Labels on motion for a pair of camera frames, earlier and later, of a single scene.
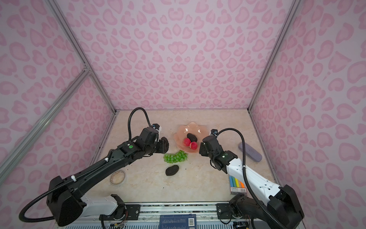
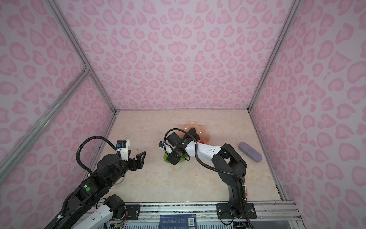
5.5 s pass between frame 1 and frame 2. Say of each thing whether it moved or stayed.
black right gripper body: moved
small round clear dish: stayed
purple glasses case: stayed
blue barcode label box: stayed
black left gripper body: moved
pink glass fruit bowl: stayed
